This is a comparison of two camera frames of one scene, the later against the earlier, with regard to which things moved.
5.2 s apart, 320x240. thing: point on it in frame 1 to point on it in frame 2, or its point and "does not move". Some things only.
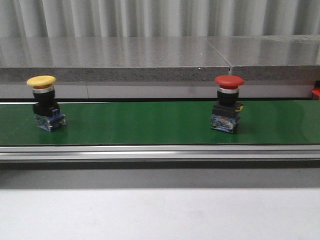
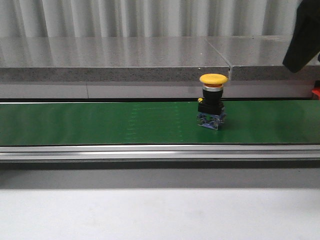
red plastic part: (316, 91) does not move
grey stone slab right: (270, 57) does not move
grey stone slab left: (110, 59) does not move
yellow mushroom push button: (46, 111) to (211, 112)
